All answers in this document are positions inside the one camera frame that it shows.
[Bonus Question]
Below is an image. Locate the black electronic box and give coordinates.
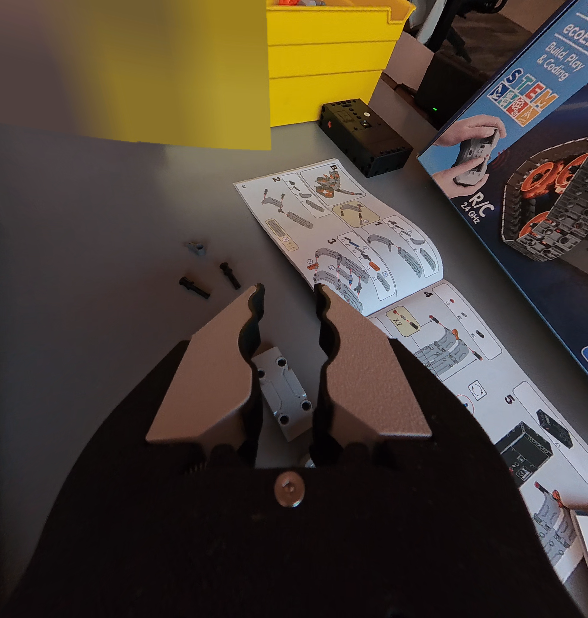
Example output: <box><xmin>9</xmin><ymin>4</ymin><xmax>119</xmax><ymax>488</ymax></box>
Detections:
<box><xmin>415</xmin><ymin>51</ymin><xmax>493</xmax><ymax>130</ymax></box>

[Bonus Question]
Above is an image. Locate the blue robot kit box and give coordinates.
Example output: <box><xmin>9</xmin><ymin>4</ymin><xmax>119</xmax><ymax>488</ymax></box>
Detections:
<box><xmin>416</xmin><ymin>0</ymin><xmax>588</xmax><ymax>394</ymax></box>

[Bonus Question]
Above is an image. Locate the white instruction booklet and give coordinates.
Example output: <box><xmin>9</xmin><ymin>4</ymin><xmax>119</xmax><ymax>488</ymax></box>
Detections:
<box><xmin>233</xmin><ymin>158</ymin><xmax>588</xmax><ymax>580</ymax></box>

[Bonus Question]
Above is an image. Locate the yellow plastic bin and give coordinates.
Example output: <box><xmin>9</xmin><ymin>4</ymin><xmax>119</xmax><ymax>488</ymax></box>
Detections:
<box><xmin>267</xmin><ymin>0</ymin><xmax>415</xmax><ymax>127</ymax></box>

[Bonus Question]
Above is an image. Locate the black chair base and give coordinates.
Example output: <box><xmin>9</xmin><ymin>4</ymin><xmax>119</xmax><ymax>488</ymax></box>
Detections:
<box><xmin>417</xmin><ymin>0</ymin><xmax>507</xmax><ymax>63</ymax></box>

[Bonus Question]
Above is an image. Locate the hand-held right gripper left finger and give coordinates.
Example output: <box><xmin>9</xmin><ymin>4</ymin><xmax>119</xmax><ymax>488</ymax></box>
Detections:
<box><xmin>145</xmin><ymin>284</ymin><xmax>266</xmax><ymax>466</ymax></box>

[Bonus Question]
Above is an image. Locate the black battery box brick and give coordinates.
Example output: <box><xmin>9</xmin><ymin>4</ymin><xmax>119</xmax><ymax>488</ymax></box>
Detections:
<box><xmin>319</xmin><ymin>98</ymin><xmax>414</xmax><ymax>178</ymax></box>

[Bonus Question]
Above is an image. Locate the grey desk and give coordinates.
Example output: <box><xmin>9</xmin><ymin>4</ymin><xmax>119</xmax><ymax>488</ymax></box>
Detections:
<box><xmin>0</xmin><ymin>29</ymin><xmax>588</xmax><ymax>618</ymax></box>

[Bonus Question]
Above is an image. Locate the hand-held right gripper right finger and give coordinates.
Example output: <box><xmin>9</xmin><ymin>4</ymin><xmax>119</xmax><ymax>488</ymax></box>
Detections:
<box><xmin>312</xmin><ymin>284</ymin><xmax>432</xmax><ymax>466</ymax></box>

